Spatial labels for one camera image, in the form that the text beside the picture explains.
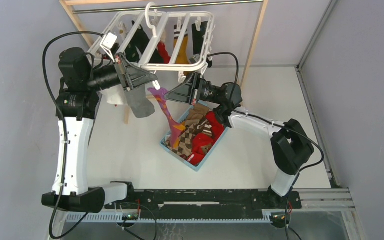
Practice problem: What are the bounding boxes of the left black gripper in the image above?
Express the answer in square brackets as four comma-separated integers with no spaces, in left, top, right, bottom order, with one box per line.
[84,52,157,93]

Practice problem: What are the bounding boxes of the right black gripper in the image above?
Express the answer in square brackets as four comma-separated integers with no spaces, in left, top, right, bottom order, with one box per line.
[164,71,224,105]

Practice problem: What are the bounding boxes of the grey sock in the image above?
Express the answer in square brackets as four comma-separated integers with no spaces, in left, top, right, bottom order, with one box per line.
[125,86,155,119]

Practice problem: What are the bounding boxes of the white fluffy sock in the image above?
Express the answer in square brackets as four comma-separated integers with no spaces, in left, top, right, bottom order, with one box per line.
[100,86,128,106]

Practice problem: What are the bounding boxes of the purple striped sock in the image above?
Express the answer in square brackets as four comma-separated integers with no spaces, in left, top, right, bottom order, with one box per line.
[147,87,186,148]

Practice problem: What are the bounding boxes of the white plastic clip hanger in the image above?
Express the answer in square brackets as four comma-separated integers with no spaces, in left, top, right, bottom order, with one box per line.
[88,2,215,81]

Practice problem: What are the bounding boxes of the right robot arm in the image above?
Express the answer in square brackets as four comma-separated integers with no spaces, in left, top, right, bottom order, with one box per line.
[163,72,315,208]

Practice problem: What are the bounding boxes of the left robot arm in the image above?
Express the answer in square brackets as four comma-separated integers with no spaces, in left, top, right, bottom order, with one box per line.
[41,47,157,213]

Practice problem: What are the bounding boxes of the tan ribbed sock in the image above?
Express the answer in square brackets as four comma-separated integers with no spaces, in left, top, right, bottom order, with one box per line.
[185,103,210,121]

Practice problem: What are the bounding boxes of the yellow mustard sock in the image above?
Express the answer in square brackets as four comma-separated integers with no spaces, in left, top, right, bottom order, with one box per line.
[173,25,190,65]

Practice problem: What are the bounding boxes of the red hanging sock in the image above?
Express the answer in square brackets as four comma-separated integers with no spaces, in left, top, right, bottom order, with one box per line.
[157,40,171,64]

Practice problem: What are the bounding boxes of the red sock in basket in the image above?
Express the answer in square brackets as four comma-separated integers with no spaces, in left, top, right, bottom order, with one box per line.
[187,111,225,166]

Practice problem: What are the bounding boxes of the argyle brown sock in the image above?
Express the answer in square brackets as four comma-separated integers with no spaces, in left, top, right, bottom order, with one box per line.
[163,119,206,160]

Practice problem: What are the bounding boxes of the black hanging sock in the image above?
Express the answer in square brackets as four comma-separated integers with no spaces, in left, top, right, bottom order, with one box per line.
[191,21,208,55]

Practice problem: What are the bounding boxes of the light blue plastic basket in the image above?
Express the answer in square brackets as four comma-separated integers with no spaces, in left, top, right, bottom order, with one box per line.
[159,101,228,172]

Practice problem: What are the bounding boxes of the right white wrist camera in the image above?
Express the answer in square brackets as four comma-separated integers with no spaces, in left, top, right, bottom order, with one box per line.
[189,54,205,67]

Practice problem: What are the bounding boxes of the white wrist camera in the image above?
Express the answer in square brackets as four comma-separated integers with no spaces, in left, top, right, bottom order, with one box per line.
[189,54,205,67]
[99,31,118,63]

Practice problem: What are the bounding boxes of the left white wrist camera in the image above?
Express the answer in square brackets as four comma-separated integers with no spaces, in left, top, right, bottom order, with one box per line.
[99,31,118,63]

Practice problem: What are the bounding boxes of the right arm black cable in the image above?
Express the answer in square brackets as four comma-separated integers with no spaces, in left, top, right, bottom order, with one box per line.
[207,51,325,240]

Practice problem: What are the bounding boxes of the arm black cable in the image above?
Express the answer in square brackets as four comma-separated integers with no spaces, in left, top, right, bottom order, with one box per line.
[207,51,325,240]
[42,31,104,240]

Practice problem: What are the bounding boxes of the wooden drying rack frame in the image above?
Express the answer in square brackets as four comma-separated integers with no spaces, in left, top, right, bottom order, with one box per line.
[58,0,270,125]

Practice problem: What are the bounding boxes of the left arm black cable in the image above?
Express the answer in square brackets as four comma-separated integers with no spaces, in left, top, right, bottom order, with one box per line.
[42,31,104,240]

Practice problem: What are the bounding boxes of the black mounting rail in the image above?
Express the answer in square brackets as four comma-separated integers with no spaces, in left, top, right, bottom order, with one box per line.
[118,189,303,221]

